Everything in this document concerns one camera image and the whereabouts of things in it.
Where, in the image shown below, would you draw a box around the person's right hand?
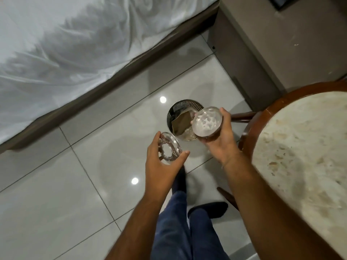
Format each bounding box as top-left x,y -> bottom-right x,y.
190,107 -> 241,166

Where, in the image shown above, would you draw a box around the person's left hand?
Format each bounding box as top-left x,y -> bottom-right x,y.
145,132 -> 190,200

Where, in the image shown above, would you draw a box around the round glass ashtray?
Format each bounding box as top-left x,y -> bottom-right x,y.
192,106 -> 224,138

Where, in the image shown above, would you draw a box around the person's right forearm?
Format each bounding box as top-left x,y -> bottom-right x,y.
222,154 -> 341,260

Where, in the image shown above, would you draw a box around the person's left forearm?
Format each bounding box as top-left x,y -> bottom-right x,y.
105,191 -> 177,260

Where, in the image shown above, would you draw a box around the wooden table leg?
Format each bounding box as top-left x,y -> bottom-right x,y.
217,186 -> 239,211
230,112 -> 257,122

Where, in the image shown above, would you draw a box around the person's dark sock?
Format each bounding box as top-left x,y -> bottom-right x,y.
171,165 -> 187,193
187,202 -> 229,219

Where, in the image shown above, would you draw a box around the brown paper trash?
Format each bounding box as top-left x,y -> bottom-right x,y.
172,109 -> 196,136

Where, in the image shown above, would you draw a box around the perforated metal waste bin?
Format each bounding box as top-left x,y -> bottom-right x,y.
166,99 -> 205,141

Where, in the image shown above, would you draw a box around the person's blue jeans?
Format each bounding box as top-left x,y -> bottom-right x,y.
150,190 -> 238,260

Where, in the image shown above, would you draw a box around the round marble wooden table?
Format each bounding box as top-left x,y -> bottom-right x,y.
238,81 -> 347,260

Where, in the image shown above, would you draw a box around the beige cabinet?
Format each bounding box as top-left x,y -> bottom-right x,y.
207,0 -> 347,112

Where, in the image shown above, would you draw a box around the dark framed object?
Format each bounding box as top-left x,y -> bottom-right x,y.
267,0 -> 299,11

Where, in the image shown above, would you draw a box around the white bed sheet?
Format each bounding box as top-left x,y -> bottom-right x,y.
0,0 -> 220,145

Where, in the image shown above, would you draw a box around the brown wooden bed frame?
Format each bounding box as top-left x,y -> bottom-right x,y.
0,0 -> 220,155

